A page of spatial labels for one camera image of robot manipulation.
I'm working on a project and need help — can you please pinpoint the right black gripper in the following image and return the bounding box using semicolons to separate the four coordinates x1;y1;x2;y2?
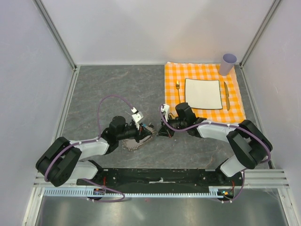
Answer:
157;113;187;138

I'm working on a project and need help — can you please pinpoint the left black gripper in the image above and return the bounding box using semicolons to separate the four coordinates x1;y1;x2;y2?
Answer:
117;122;152;143

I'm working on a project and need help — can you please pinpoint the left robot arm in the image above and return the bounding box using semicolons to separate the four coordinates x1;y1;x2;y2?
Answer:
35;116;155;187

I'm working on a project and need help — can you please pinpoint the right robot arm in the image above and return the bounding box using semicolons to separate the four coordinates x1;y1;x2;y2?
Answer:
158;103;273;186

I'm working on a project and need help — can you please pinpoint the white square plate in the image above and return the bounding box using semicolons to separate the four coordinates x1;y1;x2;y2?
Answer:
185;79;222;110

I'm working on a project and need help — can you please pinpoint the orange checkered cloth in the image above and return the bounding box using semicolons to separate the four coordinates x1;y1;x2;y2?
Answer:
165;62;246;123

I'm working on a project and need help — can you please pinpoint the gold knife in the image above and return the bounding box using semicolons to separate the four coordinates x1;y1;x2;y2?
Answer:
224;82;230;111

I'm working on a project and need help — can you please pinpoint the lilac cup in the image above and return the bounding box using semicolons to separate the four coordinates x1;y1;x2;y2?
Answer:
219;53;237;76

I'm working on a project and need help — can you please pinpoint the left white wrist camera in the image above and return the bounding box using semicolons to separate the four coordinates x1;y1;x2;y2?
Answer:
131;107;144;124

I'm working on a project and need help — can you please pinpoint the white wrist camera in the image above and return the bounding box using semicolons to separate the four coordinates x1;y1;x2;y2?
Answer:
131;107;144;124
160;104;170;122

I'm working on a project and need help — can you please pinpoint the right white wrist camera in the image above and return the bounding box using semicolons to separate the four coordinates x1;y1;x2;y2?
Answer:
160;104;170;122

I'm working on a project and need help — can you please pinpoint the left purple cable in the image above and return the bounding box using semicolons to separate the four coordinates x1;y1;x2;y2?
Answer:
43;95;137;203

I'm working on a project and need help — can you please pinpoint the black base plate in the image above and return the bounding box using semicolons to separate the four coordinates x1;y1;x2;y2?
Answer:
76;160;226;194

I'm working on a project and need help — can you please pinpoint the grey cable duct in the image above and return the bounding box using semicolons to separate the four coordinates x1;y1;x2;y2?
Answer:
43;187;230;198

